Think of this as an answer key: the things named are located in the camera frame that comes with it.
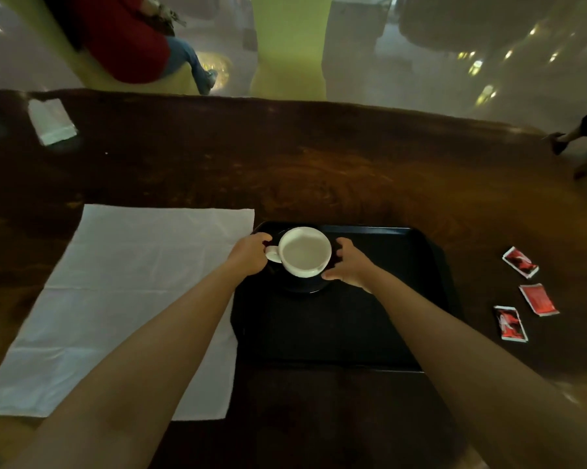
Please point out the person's right hand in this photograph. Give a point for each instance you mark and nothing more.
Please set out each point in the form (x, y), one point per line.
(356, 268)

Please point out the person's left hand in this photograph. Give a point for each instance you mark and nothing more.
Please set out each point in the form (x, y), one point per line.
(247, 256)

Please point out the person's left fingers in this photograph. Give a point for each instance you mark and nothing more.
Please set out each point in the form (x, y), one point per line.
(261, 244)

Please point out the person's right thumb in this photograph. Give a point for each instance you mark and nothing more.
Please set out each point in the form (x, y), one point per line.
(333, 274)

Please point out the black saucer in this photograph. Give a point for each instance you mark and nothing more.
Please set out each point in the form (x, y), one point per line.
(300, 284)

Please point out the person's right forearm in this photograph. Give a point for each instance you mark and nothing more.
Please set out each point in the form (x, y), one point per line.
(474, 376)

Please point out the person's left forearm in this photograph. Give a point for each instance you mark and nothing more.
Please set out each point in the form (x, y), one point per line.
(146, 366)

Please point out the white cup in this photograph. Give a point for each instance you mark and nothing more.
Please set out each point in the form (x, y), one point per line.
(305, 251)

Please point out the black tray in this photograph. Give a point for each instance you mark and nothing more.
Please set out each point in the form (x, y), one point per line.
(332, 327)

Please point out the white cloth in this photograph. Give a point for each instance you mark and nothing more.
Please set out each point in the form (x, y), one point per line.
(127, 268)

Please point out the red sachet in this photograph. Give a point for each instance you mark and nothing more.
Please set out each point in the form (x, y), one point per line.
(510, 324)
(520, 262)
(538, 299)

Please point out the green pillar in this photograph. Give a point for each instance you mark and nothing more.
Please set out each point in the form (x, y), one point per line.
(291, 43)

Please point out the grey pillar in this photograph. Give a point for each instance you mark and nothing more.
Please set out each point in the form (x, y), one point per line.
(354, 43)

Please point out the white paper packet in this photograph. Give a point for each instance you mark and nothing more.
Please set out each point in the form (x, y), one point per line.
(51, 121)

